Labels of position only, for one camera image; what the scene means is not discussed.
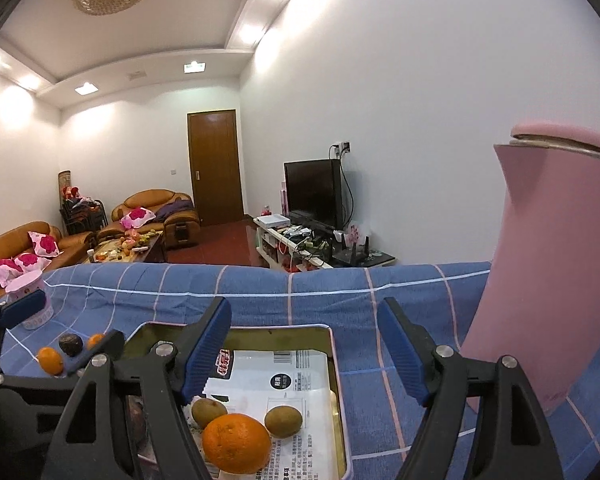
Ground printed paper sheet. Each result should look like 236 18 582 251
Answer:
200 347 343 480

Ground purple cloth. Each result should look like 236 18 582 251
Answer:
155 199 195 218

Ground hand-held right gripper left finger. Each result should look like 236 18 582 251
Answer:
50 296 233 480

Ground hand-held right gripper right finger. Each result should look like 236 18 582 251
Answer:
377 297 563 480

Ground tall patterned scroll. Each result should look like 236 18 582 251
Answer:
57 170 73 211

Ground white television stand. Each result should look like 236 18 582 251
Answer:
254 215 396 272

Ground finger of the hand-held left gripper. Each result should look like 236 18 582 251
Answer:
0 290 48 386
62 330 126 378

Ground coffee table with snacks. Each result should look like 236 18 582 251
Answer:
82 230 166 265

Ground small brown kiwi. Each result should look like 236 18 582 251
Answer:
264 405 302 438
191 396 227 430

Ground pink floral cushion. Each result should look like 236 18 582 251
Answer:
12 252 52 272
0 258 23 288
120 206 157 230
27 231 61 257

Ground brown wooden door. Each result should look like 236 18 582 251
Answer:
187 110 244 227

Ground dark water chestnut back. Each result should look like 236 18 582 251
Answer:
58 334 84 357

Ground pink tin box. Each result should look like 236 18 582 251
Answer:
122 322 353 480

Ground stacked dark chairs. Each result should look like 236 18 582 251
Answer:
60 197 106 236

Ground large orange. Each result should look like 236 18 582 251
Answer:
202 412 272 475

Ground brown leather armchair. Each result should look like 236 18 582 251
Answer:
97 189 201 251

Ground black power cable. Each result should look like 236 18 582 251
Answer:
337 155 357 231

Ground brown leather sofa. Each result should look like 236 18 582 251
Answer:
0 221 96 301

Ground purple passion fruit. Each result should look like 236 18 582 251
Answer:
125 395 149 456

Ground pink white paper cup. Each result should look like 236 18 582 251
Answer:
5 271 54 331

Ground black television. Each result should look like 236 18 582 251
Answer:
284 159 344 231

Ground blue plaid cloth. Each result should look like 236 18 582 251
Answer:
0 260 600 480

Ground pink kettle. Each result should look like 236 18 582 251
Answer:
460 122 600 416

